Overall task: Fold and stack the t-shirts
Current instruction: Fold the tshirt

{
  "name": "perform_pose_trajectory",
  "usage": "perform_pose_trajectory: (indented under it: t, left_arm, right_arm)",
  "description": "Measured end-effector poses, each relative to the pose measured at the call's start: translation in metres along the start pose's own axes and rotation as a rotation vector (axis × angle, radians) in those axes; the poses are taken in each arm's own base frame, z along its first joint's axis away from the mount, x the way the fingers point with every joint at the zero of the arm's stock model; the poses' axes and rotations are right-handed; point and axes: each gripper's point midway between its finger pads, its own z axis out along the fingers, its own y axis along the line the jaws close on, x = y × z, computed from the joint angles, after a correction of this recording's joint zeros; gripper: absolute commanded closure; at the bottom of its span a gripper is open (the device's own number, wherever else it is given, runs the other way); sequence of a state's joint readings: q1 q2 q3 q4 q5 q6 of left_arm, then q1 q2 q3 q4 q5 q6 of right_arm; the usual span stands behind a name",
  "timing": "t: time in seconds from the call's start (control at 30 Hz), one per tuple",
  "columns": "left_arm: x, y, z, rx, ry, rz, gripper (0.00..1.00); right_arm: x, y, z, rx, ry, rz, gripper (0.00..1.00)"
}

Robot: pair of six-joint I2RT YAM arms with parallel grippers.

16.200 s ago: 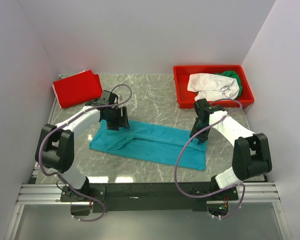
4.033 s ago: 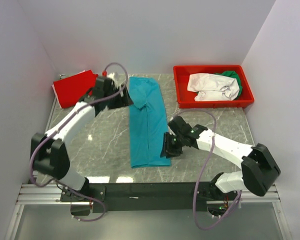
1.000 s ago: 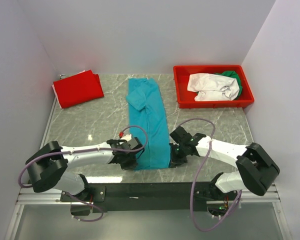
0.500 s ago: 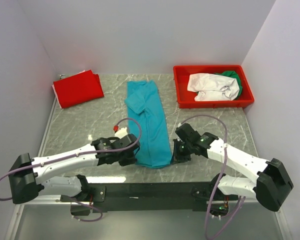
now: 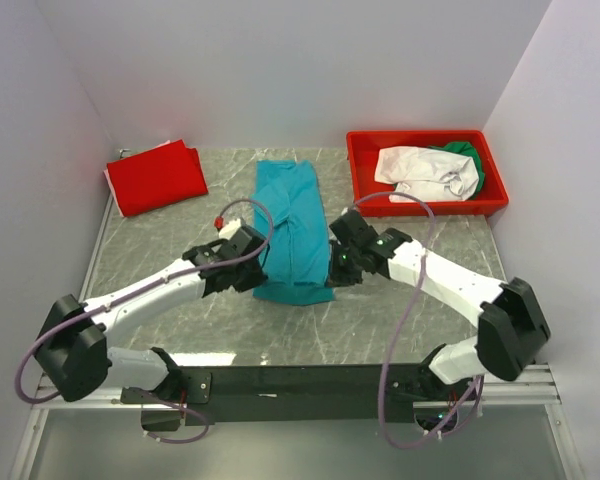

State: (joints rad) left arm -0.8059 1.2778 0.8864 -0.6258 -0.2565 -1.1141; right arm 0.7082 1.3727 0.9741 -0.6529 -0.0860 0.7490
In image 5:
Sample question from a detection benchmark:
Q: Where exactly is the teal t-shirt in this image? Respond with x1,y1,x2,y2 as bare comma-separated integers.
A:
252,160,334,306

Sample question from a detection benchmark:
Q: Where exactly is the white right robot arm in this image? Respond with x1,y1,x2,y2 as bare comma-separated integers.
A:
329,210,551,400

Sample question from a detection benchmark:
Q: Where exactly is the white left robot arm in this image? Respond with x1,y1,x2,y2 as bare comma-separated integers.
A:
34,223,267,402

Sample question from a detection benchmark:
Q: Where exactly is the crumpled white t-shirt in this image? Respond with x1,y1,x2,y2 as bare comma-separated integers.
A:
373,146,470,203

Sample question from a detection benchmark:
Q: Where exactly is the red plastic bin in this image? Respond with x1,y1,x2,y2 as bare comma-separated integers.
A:
346,130,509,217

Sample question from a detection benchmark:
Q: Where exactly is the folded red t-shirt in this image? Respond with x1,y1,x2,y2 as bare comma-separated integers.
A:
107,140,208,217

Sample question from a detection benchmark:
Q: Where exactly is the green t-shirt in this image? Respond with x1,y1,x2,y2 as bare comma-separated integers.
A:
432,141,486,198

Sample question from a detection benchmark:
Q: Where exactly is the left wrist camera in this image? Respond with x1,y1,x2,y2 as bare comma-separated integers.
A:
214,216,244,240

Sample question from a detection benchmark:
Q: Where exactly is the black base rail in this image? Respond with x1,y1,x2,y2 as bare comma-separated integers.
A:
149,363,470,424

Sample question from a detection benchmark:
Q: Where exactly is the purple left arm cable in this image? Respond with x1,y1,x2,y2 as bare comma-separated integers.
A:
13,198,275,444

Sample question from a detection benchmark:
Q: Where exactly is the aluminium frame rail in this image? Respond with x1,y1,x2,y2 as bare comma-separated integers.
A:
7,194,586,480

